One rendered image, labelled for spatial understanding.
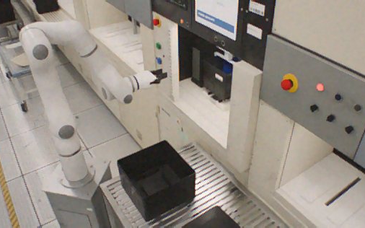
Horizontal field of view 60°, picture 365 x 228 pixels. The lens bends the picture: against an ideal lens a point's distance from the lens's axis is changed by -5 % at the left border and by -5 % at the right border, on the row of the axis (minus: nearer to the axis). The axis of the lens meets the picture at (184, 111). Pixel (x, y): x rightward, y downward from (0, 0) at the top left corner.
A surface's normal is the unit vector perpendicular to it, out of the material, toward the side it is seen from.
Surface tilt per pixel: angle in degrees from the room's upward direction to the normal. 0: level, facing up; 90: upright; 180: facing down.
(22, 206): 0
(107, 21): 90
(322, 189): 0
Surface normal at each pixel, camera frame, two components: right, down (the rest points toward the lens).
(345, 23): -0.83, 0.34
